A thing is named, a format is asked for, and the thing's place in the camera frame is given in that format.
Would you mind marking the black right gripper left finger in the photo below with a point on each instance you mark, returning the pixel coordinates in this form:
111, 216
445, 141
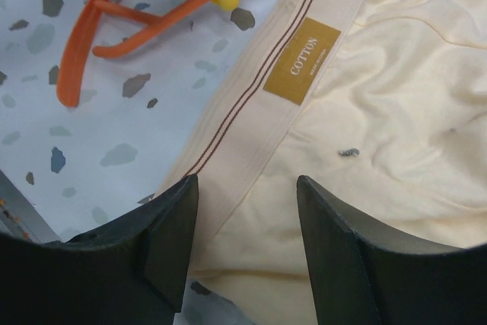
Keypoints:
131, 270

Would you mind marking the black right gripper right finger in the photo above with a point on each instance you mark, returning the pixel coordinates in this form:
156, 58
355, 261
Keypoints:
363, 271

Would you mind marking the cream underwear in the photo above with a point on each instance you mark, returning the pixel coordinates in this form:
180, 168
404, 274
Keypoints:
382, 102

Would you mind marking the aluminium rail frame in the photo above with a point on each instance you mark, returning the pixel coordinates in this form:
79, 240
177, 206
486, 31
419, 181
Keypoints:
19, 218

